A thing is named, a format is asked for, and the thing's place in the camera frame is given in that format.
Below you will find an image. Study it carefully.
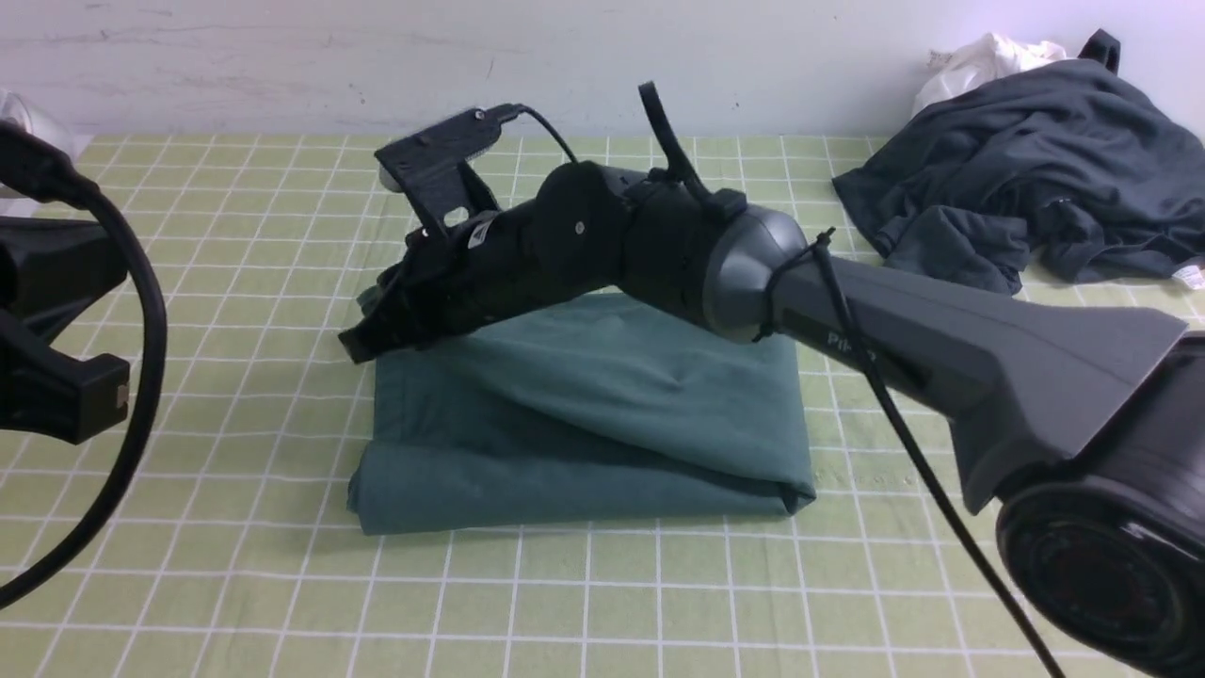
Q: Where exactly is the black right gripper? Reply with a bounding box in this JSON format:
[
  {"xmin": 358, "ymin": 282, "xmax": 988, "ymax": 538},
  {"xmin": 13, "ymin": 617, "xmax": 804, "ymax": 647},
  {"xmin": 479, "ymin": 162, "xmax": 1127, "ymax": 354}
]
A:
[{"xmin": 339, "ymin": 216, "xmax": 568, "ymax": 364}]

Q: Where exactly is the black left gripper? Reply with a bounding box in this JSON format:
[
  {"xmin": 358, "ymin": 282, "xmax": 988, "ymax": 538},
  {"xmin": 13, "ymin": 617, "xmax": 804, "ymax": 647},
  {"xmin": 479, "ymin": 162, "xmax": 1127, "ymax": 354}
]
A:
[{"xmin": 1, "ymin": 216, "xmax": 130, "ymax": 444}]

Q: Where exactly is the green long-sleeved shirt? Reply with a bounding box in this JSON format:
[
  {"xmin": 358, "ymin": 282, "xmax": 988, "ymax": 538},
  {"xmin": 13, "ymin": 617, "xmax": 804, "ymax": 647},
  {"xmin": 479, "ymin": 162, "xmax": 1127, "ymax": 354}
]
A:
[{"xmin": 345, "ymin": 293, "xmax": 817, "ymax": 536}]

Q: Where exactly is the green checkered tablecloth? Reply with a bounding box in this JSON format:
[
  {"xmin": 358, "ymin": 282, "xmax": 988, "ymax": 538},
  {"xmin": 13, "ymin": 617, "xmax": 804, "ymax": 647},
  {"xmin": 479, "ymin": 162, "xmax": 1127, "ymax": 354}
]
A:
[{"xmin": 0, "ymin": 132, "xmax": 1205, "ymax": 678}]

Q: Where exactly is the white crumpled cloth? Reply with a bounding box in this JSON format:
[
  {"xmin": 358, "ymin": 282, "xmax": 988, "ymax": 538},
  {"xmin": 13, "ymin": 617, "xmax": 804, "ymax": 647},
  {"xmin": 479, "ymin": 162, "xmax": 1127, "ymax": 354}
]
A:
[{"xmin": 911, "ymin": 33, "xmax": 1071, "ymax": 116}]

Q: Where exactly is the dark grey crumpled garment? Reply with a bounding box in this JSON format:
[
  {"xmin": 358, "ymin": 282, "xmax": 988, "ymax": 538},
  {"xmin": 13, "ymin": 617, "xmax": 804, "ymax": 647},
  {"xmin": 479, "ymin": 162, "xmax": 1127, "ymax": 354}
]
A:
[{"xmin": 831, "ymin": 30, "xmax": 1204, "ymax": 296}]

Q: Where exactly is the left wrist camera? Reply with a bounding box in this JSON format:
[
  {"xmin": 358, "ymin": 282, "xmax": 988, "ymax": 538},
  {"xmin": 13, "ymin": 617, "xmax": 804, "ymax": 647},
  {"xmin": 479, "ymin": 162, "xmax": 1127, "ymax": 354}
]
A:
[{"xmin": 1, "ymin": 89, "xmax": 89, "ymax": 160}]

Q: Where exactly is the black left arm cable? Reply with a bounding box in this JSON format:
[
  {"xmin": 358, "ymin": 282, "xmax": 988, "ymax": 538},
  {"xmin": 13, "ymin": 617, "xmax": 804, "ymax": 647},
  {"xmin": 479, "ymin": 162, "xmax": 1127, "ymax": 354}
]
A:
[{"xmin": 0, "ymin": 122, "xmax": 169, "ymax": 611}]

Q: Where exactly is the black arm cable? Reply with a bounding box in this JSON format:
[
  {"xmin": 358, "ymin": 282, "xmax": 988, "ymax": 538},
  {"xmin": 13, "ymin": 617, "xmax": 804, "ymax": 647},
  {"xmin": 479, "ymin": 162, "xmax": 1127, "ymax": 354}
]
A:
[
  {"xmin": 0, "ymin": 122, "xmax": 169, "ymax": 611},
  {"xmin": 490, "ymin": 79, "xmax": 1069, "ymax": 678}
]

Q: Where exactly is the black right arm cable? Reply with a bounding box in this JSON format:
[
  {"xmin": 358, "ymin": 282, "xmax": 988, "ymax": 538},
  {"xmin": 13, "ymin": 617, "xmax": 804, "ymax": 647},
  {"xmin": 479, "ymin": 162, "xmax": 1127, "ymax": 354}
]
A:
[{"xmin": 490, "ymin": 79, "xmax": 1069, "ymax": 678}]

